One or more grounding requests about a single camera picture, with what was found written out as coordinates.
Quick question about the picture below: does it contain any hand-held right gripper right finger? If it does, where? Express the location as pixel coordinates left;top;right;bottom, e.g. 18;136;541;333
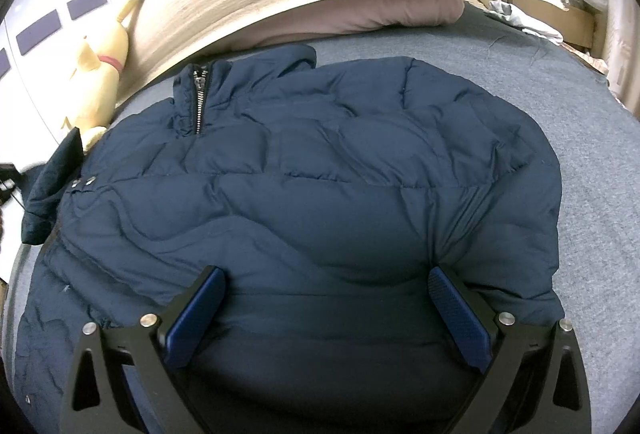
427;265;593;434

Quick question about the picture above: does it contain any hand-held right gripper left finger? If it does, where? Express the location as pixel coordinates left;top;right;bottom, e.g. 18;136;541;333
59;265;228;434

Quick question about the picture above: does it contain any navy puffer jacket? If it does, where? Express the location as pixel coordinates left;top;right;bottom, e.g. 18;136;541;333
14;45;566;434

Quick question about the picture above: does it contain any grey bed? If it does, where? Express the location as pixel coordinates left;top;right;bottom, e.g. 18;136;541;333
7;0;640;434

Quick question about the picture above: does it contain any yellow plush toy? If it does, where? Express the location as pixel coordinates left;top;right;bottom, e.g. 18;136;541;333
61;0;163;150

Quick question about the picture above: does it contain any white crumpled cloth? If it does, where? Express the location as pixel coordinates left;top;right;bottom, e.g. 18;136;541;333
487;0;566;45

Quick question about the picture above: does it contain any pink pillow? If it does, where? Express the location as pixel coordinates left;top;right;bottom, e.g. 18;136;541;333
235;0;466;46

